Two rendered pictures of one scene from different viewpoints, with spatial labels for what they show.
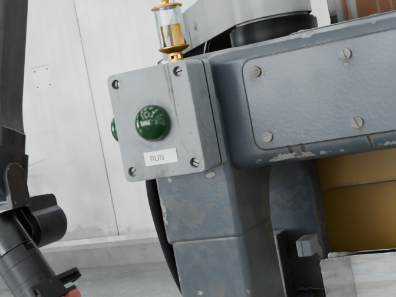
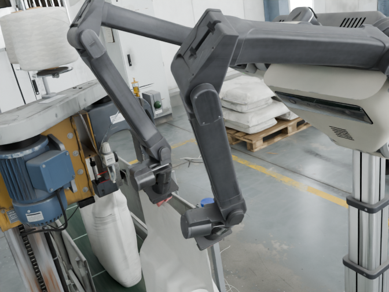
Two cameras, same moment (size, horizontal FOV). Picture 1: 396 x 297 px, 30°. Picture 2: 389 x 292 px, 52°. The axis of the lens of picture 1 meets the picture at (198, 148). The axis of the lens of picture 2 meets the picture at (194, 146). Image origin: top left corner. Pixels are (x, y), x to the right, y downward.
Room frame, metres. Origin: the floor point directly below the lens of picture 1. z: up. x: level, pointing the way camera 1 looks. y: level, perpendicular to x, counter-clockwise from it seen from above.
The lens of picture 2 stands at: (1.79, 0.97, 1.68)
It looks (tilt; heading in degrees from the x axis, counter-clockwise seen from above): 22 degrees down; 214
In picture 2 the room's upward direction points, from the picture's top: 9 degrees counter-clockwise
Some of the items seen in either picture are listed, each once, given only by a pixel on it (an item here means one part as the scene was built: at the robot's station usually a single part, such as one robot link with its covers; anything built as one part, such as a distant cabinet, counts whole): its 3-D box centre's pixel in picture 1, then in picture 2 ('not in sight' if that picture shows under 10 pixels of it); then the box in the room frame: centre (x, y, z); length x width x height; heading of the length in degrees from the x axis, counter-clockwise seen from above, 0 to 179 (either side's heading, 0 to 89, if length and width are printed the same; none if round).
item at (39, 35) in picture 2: not in sight; (43, 38); (1.01, -0.01, 1.61); 0.17 x 0.17 x 0.17
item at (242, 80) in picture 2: not in sight; (231, 87); (-2.21, -1.07, 0.56); 0.66 x 0.43 x 0.15; 151
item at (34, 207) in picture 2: not in sight; (33, 181); (1.15, -0.06, 1.21); 0.15 x 0.15 x 0.25
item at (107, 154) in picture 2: not in sight; (110, 162); (0.87, -0.02, 1.14); 0.05 x 0.04 x 0.16; 154
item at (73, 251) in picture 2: not in sight; (62, 244); (0.74, -0.67, 0.54); 1.05 x 0.02 x 0.41; 64
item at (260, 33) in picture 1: (274, 35); (101, 98); (0.76, -0.10, 1.35); 0.09 x 0.09 x 0.03
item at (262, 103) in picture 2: not in sight; (241, 100); (-2.09, -0.90, 0.44); 0.66 x 0.42 x 0.14; 58
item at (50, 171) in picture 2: not in sight; (52, 173); (1.15, 0.04, 1.25); 0.10 x 0.08 x 0.12; 179
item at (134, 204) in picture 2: not in sight; (151, 205); (0.25, -0.43, 0.54); 1.05 x 0.02 x 0.41; 64
